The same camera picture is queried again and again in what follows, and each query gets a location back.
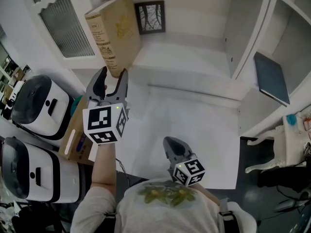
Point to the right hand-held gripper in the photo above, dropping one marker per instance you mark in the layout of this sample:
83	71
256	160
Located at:
192	171

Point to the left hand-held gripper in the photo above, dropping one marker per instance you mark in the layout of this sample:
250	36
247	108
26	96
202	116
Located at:
99	120

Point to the thick tan hardcover book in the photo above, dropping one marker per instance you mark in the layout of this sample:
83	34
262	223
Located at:
119	33

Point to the person's left forearm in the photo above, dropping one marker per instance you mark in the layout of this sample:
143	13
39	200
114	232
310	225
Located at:
104	164

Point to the person's right forearm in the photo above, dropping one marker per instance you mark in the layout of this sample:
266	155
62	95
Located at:
207	195

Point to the dark blue thin book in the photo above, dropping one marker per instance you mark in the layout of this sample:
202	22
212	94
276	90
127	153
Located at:
272	80

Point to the teal round object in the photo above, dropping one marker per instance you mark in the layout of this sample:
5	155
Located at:
75	105

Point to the white floral t-shirt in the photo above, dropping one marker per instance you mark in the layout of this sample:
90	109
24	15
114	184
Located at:
165	215

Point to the brown cardboard box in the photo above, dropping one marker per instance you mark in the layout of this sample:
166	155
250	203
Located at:
73	144

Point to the white black-topped service robot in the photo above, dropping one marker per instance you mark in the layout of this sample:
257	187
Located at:
41	108
43	173

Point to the white frosted glass cabinet door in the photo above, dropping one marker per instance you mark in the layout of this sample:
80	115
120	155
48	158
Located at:
65	25

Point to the black framed picture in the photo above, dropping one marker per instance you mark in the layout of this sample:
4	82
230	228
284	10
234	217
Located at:
150	17

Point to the background storage shelves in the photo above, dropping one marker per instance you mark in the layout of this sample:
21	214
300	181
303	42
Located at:
11	74

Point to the white ornate dressing table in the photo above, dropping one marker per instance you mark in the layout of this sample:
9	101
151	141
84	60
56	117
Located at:
289	149

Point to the teal fluffy item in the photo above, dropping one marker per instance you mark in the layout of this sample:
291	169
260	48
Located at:
291	120

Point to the small red item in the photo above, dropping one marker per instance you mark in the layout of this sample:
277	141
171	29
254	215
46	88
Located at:
307	124

